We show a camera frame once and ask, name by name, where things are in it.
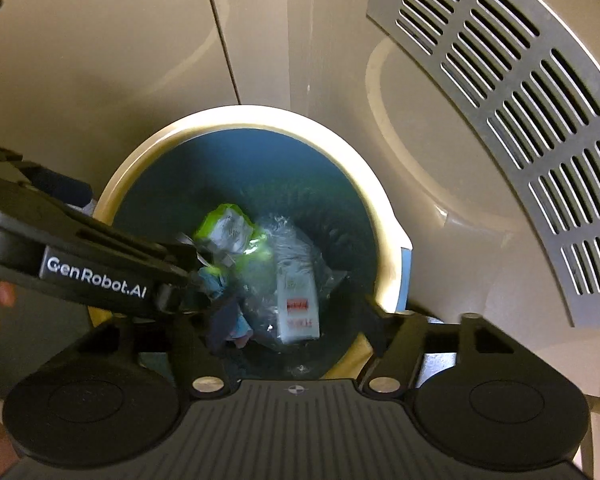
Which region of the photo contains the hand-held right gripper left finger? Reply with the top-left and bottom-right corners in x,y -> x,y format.
75,309 -> 227,402

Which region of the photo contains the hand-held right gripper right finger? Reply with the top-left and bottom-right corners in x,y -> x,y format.
357,299 -> 517,402

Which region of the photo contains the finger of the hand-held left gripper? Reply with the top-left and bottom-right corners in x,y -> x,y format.
0,186 -> 208,313
0,142 -> 95,211

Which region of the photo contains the blue purple snack wrapper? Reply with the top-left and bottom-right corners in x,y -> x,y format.
200,267 -> 255,351

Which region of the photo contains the small white carton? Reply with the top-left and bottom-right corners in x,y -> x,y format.
275,252 -> 322,345

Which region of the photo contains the green white snack wrapper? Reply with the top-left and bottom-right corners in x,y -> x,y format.
195,202 -> 271,266

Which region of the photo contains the clear plastic bag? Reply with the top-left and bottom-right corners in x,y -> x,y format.
240,215 -> 351,341

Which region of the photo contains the cream trash bin blue liner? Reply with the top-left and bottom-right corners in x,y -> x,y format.
87,105 -> 413,381

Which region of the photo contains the beige cabinet door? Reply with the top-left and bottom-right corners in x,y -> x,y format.
0,0 -> 241,396
202,0 -> 600,411

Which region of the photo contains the silver cabinet vent grille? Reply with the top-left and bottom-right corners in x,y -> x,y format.
366,0 -> 600,328

